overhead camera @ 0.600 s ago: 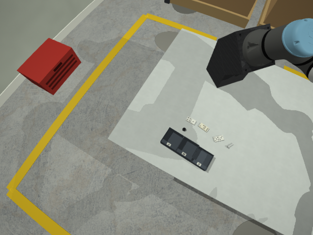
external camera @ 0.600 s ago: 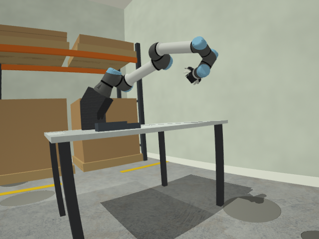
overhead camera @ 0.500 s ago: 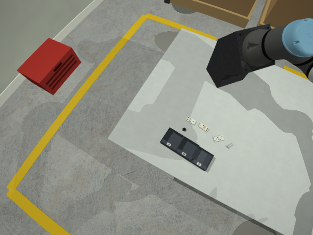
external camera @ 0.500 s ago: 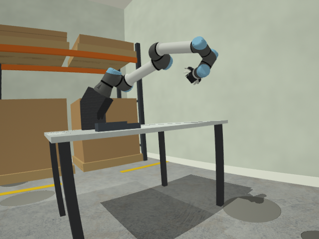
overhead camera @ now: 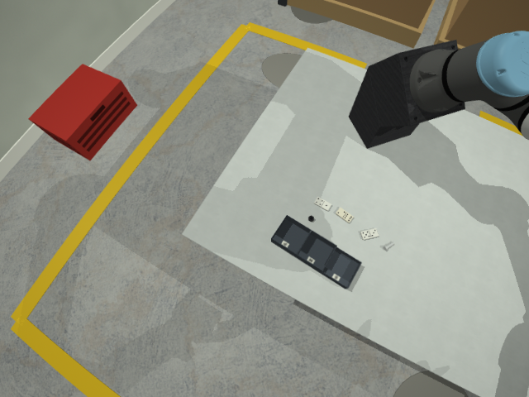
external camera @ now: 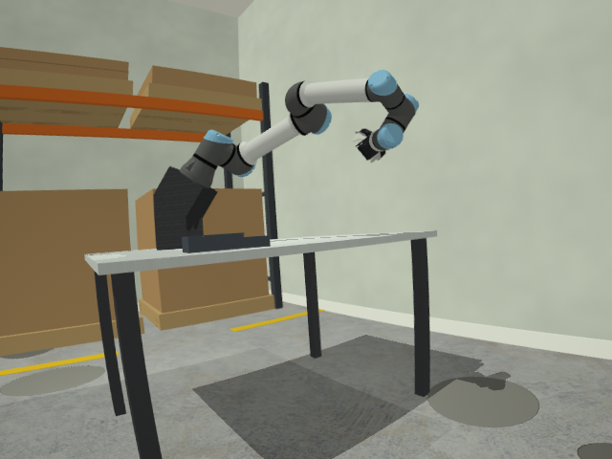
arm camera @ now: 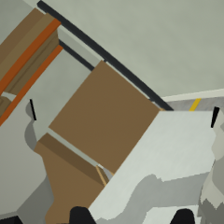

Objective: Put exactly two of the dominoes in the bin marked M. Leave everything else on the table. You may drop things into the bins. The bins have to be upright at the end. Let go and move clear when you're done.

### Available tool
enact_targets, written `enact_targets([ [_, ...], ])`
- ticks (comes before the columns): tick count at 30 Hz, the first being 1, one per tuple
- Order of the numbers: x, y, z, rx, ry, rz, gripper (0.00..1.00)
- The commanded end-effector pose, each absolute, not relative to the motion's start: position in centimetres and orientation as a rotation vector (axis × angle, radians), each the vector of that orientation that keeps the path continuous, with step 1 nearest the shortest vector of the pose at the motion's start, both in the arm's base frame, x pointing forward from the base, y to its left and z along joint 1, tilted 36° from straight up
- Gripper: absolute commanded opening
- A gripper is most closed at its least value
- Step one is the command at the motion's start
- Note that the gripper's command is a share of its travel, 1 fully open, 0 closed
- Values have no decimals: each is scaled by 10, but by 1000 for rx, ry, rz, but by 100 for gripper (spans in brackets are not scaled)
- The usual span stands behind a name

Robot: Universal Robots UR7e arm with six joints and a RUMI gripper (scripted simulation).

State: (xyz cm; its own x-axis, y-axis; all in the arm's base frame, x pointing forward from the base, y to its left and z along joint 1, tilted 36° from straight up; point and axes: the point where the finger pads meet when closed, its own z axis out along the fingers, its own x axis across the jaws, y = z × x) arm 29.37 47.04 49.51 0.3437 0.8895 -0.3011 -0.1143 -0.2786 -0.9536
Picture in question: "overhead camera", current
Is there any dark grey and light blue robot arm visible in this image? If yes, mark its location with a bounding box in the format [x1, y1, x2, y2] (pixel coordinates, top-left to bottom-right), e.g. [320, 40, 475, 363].
[410, 31, 529, 140]

